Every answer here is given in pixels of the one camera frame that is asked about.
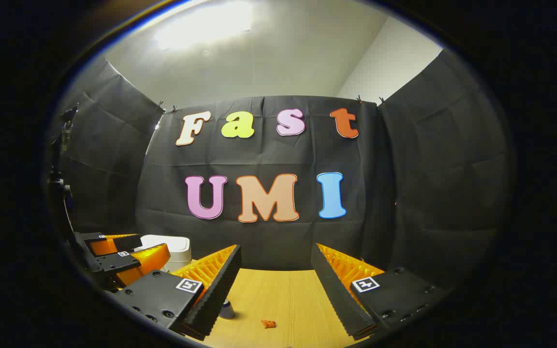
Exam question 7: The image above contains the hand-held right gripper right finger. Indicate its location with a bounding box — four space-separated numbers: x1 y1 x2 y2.
310 243 453 340

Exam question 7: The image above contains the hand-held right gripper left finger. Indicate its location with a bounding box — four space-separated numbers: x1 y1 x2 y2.
109 244 242 342

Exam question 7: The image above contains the white desktop garbage bin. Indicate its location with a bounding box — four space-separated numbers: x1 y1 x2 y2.
140 234 192 274

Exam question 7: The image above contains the wooden desktop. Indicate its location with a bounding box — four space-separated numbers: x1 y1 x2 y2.
189 260 372 348

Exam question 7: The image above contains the black backdrop cloth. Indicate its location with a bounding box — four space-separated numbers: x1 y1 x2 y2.
48 47 515 291

